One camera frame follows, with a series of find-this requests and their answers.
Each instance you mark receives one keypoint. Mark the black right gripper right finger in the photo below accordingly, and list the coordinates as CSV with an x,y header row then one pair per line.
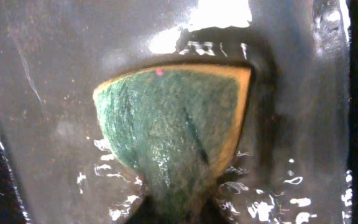
x,y
210,213

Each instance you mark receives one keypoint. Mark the black plastic tray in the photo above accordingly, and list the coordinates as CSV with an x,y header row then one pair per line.
x,y
297,161

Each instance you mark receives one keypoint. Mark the green yellow sponge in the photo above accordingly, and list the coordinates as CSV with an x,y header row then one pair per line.
x,y
177,126

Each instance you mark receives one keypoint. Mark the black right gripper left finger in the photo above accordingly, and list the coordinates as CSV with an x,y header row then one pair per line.
x,y
145,214

